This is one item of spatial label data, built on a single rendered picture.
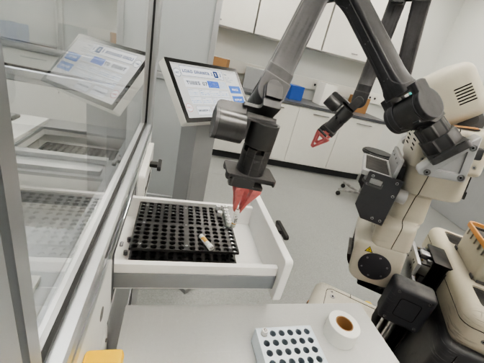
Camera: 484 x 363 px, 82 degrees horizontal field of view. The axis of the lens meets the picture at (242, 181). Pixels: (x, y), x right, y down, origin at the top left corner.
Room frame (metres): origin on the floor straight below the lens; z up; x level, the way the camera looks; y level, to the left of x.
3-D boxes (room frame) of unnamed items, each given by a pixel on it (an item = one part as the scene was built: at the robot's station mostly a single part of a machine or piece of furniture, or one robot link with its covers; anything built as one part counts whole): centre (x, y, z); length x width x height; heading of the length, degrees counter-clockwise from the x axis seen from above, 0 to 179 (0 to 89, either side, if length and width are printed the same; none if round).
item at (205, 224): (0.53, 0.10, 0.87); 0.22 x 0.18 x 0.06; 107
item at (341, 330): (0.45, -0.29, 0.78); 0.07 x 0.07 x 0.04
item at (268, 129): (0.53, -0.01, 1.15); 0.07 x 0.06 x 0.07; 106
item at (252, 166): (0.53, -0.01, 1.09); 0.10 x 0.07 x 0.07; 105
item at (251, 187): (0.53, 0.00, 1.02); 0.07 x 0.07 x 0.09; 15
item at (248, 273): (0.53, 0.11, 0.86); 0.40 x 0.26 x 0.06; 107
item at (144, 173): (0.80, 0.31, 0.87); 0.29 x 0.02 x 0.11; 17
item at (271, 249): (0.59, -0.09, 0.87); 0.29 x 0.02 x 0.11; 17
